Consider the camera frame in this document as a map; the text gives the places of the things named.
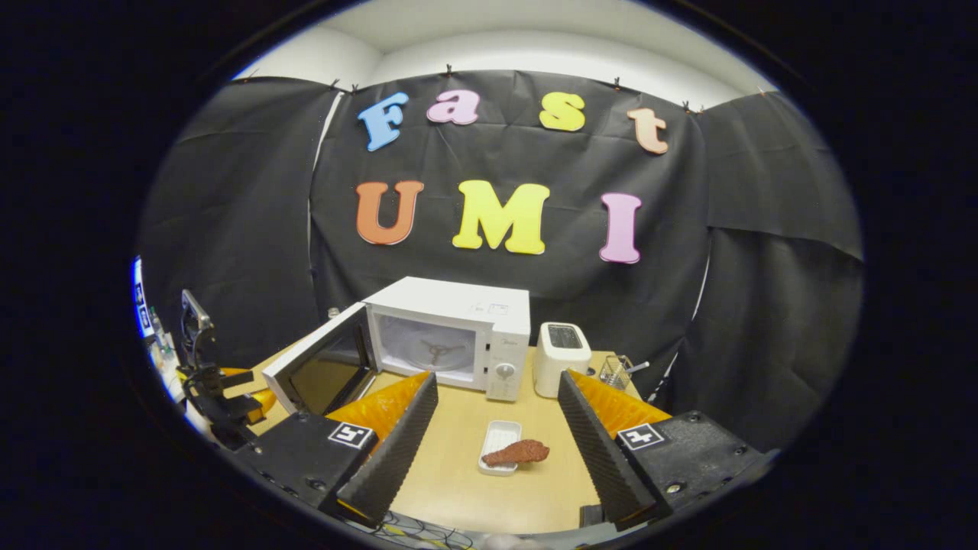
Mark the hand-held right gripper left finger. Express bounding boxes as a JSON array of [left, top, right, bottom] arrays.
[[233, 372, 440, 529]]

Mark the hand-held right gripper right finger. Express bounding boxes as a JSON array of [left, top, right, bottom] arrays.
[[558, 370, 780, 532]]

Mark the brown meat slice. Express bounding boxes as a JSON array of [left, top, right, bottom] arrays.
[[481, 439, 551, 468]]

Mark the white microwave oven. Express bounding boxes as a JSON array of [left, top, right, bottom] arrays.
[[262, 277, 532, 418]]

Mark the white toaster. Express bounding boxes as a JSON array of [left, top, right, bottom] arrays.
[[533, 322, 593, 399]]

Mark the glass turntable plate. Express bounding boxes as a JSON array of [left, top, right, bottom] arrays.
[[403, 336, 468, 375]]

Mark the white rectangular tray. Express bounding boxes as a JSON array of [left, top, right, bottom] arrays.
[[478, 420, 523, 477]]

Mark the blue white box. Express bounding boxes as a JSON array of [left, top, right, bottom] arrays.
[[131, 256, 154, 338]]

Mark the metal wire mesh holder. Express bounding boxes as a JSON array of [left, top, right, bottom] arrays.
[[599, 354, 635, 391]]

